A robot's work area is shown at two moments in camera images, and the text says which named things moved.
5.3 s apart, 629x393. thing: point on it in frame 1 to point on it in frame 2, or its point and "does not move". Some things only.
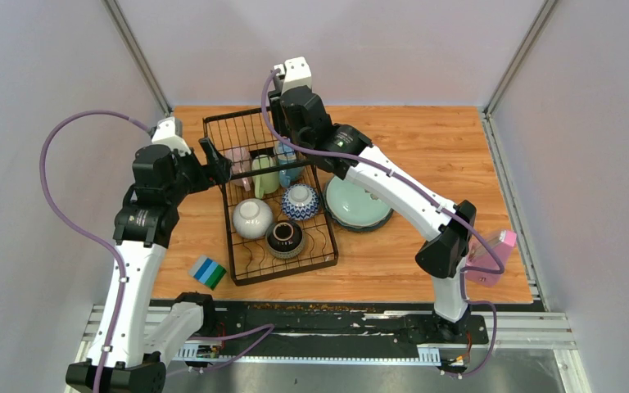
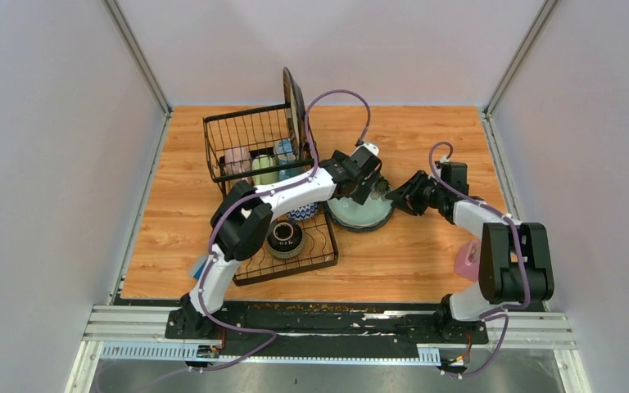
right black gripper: (278, 114) to (405, 197)
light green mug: (265, 183) does not move
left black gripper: (219, 167) to (364, 189)
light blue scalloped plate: (354, 205) does not move
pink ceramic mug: (242, 163) does not move
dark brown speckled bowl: (283, 238) does not move
